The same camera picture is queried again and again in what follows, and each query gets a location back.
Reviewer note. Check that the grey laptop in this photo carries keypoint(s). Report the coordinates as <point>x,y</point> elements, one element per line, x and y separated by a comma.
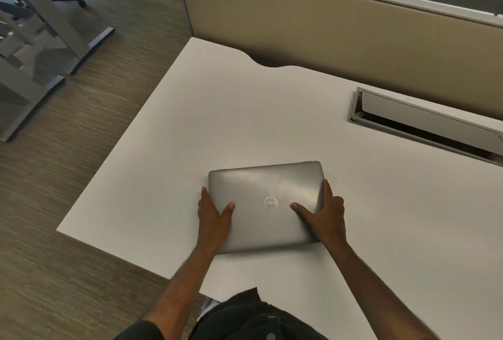
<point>255,186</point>

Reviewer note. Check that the white desk support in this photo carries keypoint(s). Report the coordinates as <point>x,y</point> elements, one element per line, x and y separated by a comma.
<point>208,306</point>

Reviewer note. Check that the beige office partition panel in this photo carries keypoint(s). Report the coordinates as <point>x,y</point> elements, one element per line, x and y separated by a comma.
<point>334,37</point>

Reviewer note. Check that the person's right hand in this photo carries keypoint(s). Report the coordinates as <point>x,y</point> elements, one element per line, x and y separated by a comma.
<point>328,222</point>

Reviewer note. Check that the person's left forearm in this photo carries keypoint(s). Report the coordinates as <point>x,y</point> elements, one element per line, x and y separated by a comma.
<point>180,288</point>

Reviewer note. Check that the person's black shirt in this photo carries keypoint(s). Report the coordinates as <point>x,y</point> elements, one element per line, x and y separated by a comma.
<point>243,320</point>

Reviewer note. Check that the person's right forearm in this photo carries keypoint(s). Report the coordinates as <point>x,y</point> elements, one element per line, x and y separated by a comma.
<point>377,284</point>

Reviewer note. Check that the person's left hand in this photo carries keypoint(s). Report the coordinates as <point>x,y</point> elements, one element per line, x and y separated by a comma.
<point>210,225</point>

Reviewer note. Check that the grey metal desk leg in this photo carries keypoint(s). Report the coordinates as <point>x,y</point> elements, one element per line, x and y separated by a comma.
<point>23,92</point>
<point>59,21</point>

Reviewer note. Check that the person's right thumb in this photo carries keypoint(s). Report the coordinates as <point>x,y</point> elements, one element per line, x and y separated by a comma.
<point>300,210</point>

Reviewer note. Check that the person's left thumb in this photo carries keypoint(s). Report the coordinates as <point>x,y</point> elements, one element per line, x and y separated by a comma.
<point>226,212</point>

